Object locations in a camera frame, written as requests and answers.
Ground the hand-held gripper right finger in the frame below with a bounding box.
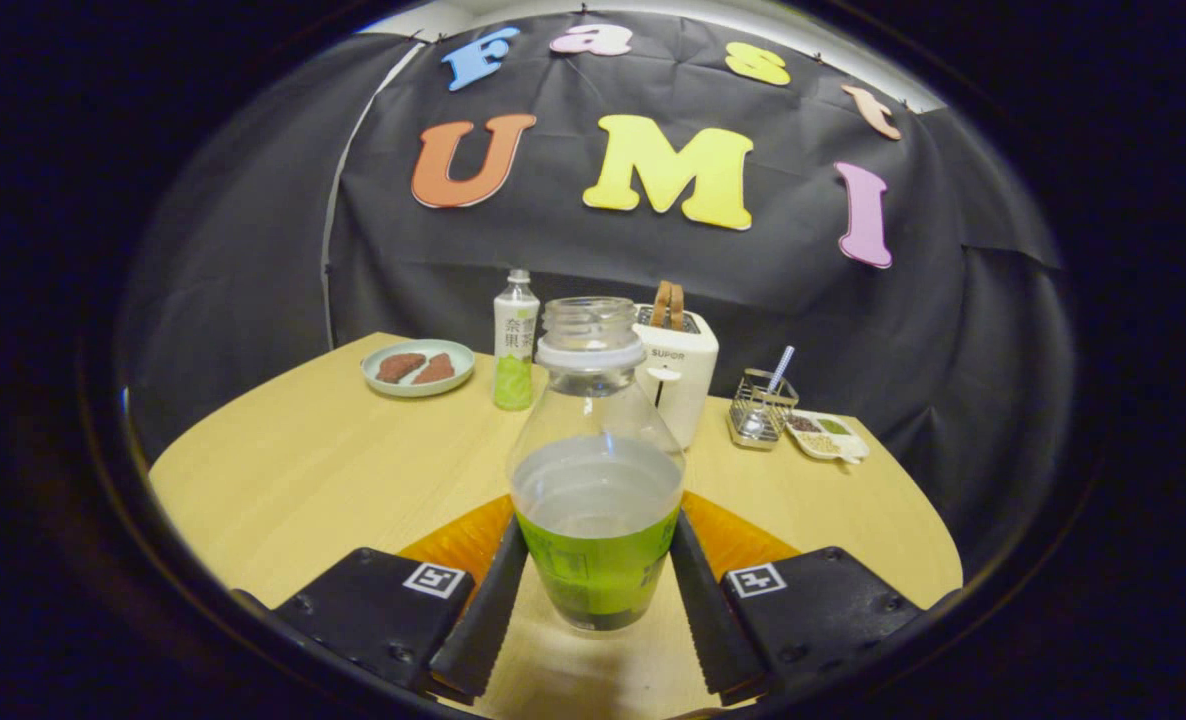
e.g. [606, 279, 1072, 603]
[669, 491, 926, 704]

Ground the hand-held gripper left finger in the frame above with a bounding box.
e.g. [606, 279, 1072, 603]
[271, 494, 530, 699]

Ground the clear juice bottle green label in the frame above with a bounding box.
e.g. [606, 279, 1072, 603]
[506, 296, 687, 633]

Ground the slim bottle white green label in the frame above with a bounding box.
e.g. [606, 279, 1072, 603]
[493, 268, 541, 412]

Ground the white divided snack tray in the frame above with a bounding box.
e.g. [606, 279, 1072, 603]
[785, 409, 871, 465]

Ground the white toaster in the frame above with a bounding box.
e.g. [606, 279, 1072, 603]
[633, 303, 721, 451]

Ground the wooden table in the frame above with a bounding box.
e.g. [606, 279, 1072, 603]
[148, 332, 964, 719]

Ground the pale green plate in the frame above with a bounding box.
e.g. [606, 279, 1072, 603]
[361, 339, 477, 398]

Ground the brown bread slice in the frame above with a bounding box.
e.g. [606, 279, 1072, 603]
[650, 280, 686, 331]

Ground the metal wire holder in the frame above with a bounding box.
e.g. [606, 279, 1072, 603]
[727, 368, 800, 451]

